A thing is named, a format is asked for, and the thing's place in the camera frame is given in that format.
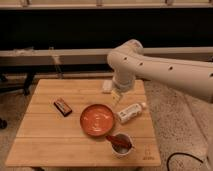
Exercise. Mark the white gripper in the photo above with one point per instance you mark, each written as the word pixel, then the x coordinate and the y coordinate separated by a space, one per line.
pixel 123 84

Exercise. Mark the orange ceramic bowl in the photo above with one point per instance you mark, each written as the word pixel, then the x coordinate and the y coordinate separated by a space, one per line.
pixel 97 120

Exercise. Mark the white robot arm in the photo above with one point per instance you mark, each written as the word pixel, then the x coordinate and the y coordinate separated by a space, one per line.
pixel 129 62

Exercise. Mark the red-brown utensil in cup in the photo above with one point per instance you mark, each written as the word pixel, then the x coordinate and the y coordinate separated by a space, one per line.
pixel 119 142

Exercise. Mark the brown chocolate bar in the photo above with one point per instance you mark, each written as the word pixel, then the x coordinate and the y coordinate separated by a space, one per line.
pixel 63 107

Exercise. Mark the white cup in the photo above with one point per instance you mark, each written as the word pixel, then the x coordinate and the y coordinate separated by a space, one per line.
pixel 122 149

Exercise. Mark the wooden table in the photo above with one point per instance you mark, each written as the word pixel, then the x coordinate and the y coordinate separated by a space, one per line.
pixel 53 130

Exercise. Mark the grey metal rail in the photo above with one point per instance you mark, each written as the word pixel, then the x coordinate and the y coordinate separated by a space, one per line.
pixel 94 56

